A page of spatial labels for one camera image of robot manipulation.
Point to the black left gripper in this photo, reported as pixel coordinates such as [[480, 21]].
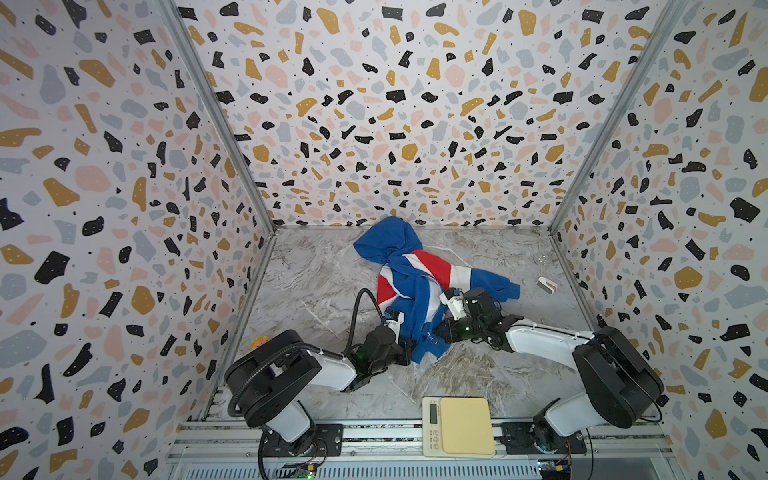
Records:
[[407, 349]]

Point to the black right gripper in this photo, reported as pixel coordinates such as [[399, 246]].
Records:
[[454, 321]]

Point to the blue red white jacket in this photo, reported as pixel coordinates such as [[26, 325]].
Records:
[[411, 281]]

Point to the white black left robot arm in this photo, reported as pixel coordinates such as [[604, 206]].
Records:
[[265, 384]]

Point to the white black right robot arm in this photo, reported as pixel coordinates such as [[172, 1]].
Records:
[[618, 384]]

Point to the small white clip object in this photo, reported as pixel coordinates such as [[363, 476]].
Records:
[[547, 285]]

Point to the cream kitchen scale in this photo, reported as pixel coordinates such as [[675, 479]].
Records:
[[457, 427]]

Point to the pink yellow small toy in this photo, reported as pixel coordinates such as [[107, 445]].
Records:
[[257, 343]]

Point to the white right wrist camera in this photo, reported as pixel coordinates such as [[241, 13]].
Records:
[[453, 299]]

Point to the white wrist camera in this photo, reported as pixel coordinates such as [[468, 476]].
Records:
[[394, 320], [453, 299]]

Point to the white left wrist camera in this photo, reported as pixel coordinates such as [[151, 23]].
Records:
[[394, 320]]

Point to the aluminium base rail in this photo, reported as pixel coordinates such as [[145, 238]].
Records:
[[393, 449]]

